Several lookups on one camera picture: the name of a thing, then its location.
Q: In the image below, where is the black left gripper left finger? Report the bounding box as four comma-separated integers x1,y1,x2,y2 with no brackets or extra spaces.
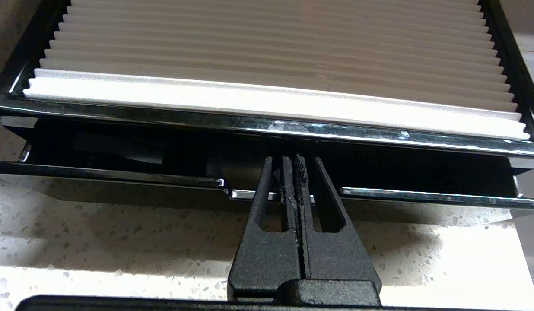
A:
227,156,303,301

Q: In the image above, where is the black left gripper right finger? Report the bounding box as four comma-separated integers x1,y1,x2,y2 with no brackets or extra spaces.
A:
293,155,382,303

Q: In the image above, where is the black storage box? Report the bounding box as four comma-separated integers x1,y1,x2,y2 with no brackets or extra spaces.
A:
0,0,534,170

